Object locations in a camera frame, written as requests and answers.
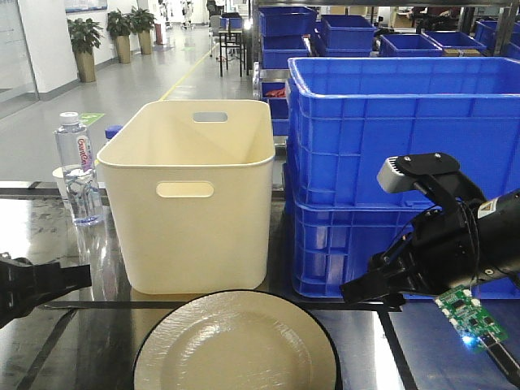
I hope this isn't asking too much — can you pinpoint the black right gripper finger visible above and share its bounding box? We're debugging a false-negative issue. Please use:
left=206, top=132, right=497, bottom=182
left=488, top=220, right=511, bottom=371
left=340, top=270, right=405, bottom=309

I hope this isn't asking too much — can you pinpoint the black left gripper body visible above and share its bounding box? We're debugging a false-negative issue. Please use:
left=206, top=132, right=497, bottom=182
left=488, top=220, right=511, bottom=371
left=1, top=255, right=35, bottom=328

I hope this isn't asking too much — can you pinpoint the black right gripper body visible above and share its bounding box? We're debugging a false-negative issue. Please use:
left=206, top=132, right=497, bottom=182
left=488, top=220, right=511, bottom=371
left=367, top=205, right=482, bottom=299

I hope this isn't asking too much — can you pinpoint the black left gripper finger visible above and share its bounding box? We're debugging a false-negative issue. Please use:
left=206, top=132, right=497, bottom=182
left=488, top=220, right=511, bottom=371
left=33, top=262, right=92, bottom=299

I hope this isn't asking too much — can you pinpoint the beige plate black rim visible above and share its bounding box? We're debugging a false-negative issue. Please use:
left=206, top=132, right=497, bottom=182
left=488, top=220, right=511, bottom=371
left=132, top=290, right=342, bottom=389

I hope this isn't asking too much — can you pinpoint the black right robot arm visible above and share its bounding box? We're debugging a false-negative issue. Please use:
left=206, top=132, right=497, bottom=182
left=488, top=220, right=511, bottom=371
left=340, top=190, right=519, bottom=309

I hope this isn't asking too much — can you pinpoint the lower blue plastic crate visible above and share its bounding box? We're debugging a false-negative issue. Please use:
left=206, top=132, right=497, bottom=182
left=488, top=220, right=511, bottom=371
left=283, top=162, right=520, bottom=300

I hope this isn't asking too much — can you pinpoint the green circuit board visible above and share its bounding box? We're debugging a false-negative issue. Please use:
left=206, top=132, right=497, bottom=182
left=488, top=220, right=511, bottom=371
left=434, top=285, right=509, bottom=351

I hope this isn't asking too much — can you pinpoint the clear water bottle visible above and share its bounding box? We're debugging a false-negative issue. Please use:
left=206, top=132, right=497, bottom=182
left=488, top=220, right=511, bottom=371
left=54, top=111, right=103, bottom=226

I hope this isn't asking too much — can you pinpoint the white paper cup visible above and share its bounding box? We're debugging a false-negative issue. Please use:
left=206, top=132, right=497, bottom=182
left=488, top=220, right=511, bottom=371
left=52, top=164, right=85, bottom=202

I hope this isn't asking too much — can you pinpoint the blue bottle cap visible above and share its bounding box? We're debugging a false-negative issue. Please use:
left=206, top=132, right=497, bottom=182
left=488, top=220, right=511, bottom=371
left=105, top=125, right=123, bottom=140

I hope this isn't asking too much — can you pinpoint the large blue plastic crate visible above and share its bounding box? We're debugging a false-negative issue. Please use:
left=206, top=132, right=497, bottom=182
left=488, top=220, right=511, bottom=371
left=286, top=57, right=519, bottom=208

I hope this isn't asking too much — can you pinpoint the cream plastic storage bin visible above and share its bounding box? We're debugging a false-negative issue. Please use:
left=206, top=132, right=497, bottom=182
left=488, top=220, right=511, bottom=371
left=97, top=100, right=275, bottom=294

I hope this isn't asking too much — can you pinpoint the potted plant gold pot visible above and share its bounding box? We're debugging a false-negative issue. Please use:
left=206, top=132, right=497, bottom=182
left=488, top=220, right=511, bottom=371
left=67, top=18, right=102, bottom=83

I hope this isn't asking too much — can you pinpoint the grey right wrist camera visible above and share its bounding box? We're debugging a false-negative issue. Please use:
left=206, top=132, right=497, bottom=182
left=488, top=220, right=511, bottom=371
left=377, top=152, right=486, bottom=209

